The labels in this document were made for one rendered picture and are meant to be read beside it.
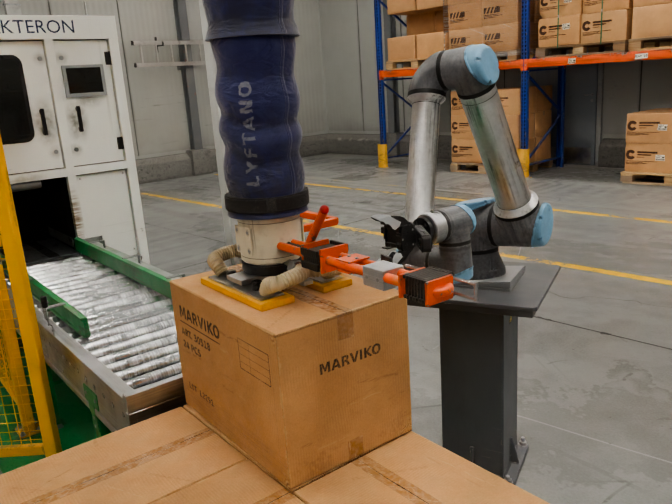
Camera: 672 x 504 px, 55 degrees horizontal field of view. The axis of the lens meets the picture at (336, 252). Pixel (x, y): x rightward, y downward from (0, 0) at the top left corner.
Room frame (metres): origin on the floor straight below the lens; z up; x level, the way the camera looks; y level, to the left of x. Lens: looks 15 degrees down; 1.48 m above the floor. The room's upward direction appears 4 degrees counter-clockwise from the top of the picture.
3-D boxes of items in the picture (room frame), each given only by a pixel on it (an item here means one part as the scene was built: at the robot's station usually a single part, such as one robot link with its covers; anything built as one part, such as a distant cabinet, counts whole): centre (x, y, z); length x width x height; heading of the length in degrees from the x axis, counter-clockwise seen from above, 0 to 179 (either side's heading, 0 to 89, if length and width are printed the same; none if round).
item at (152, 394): (1.99, 0.39, 0.58); 0.70 x 0.03 x 0.06; 128
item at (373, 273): (1.35, -0.10, 1.06); 0.07 x 0.07 x 0.04; 37
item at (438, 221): (1.73, -0.26, 1.08); 0.09 x 0.05 x 0.10; 37
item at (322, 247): (1.53, 0.03, 1.07); 0.10 x 0.08 x 0.06; 127
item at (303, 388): (1.71, 0.16, 0.74); 0.60 x 0.40 x 0.40; 36
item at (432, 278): (1.24, -0.18, 1.07); 0.08 x 0.07 x 0.05; 37
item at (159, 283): (3.37, 1.11, 0.60); 1.60 x 0.10 x 0.09; 38
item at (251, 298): (1.67, 0.25, 0.97); 0.34 x 0.10 x 0.05; 37
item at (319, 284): (1.78, 0.10, 0.97); 0.34 x 0.10 x 0.05; 37
